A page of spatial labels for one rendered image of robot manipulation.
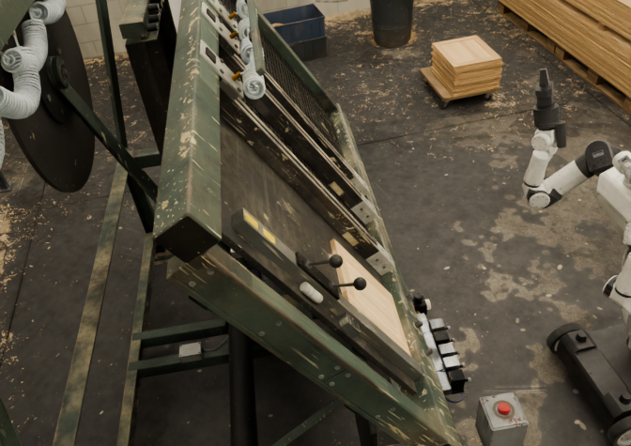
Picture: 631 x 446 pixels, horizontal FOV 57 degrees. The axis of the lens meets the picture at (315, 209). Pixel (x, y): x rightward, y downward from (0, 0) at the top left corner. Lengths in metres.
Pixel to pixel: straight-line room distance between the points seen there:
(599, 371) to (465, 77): 2.80
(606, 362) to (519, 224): 1.24
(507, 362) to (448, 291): 0.56
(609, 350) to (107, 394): 2.60
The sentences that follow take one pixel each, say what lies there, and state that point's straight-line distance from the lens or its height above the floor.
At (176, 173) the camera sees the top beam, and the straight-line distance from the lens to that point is 1.30.
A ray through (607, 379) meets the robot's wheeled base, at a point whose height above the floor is 0.19.
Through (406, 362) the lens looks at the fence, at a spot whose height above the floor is 0.99.
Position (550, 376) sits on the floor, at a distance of 3.32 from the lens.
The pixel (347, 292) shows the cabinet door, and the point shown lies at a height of 1.23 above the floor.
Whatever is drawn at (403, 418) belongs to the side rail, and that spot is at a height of 1.08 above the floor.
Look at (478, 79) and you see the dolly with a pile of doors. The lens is 5.19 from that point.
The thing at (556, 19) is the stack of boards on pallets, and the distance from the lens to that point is 6.11.
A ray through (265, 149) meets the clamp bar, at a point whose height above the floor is 1.58.
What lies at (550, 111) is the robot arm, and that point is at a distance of 2.28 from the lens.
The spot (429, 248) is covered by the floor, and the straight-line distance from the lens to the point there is 3.84.
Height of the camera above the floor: 2.65
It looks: 40 degrees down
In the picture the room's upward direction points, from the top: 7 degrees counter-clockwise
